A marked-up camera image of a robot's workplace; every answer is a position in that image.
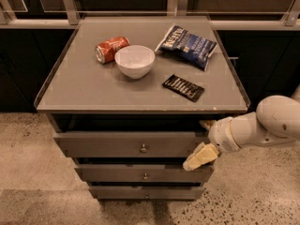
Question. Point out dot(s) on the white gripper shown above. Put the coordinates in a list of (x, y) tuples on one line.
[(219, 134)]

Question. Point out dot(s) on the grey top drawer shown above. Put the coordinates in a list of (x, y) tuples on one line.
[(115, 144)]

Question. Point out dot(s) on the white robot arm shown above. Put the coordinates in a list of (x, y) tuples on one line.
[(276, 121)]

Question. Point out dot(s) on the grey drawer cabinet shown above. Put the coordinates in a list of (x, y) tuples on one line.
[(83, 95)]

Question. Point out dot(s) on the grey middle drawer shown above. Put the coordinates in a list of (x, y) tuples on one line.
[(117, 173)]

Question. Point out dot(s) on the black snack bar wrapper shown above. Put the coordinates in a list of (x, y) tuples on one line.
[(184, 88)]

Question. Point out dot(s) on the blue chips bag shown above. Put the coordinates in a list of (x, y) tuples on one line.
[(197, 50)]

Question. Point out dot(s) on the white ceramic bowl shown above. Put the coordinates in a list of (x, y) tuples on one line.
[(135, 61)]

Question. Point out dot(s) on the red soda can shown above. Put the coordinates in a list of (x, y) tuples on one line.
[(106, 50)]

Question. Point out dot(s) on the metal railing frame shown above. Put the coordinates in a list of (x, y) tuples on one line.
[(285, 12)]

